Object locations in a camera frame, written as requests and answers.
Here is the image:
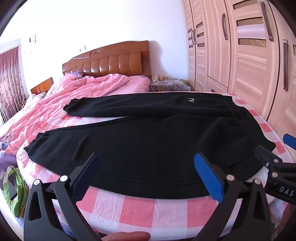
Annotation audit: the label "purple blanket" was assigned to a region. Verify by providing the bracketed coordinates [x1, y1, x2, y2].
[0, 150, 18, 172]

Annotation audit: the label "pink quilt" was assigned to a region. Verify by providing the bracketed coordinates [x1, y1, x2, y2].
[0, 73, 151, 156]

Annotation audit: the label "leopard print cloth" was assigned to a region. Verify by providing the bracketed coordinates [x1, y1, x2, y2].
[19, 97, 31, 110]

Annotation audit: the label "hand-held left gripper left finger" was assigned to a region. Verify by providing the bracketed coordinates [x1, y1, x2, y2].
[23, 152, 102, 241]

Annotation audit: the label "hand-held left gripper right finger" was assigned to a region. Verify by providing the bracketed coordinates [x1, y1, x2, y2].
[194, 152, 271, 241]

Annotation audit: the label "pink checkered plastic sheet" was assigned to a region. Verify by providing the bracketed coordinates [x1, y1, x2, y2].
[16, 91, 292, 241]

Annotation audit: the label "dark red curtain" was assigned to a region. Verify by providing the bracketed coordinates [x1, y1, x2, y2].
[0, 46, 26, 126]

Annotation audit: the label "green bag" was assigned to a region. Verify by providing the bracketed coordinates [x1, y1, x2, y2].
[2, 165, 30, 218]

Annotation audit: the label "wooden headboard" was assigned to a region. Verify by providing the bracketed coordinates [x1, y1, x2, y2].
[62, 40, 152, 78]

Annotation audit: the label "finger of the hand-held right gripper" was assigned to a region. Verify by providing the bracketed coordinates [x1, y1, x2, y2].
[282, 133, 296, 149]
[254, 145, 296, 179]

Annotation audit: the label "person's left hand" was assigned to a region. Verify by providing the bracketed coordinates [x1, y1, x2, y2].
[101, 232, 151, 241]

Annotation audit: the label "nightstand with floral cover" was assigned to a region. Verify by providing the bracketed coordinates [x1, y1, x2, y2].
[149, 78, 195, 93]

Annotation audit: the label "black pants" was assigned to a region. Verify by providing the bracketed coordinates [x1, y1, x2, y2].
[23, 91, 277, 200]

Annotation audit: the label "brown wooden nightstand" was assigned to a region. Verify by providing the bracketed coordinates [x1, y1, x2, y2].
[30, 77, 54, 94]

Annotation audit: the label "light wooden wardrobe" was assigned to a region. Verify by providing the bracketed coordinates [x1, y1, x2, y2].
[183, 0, 296, 149]

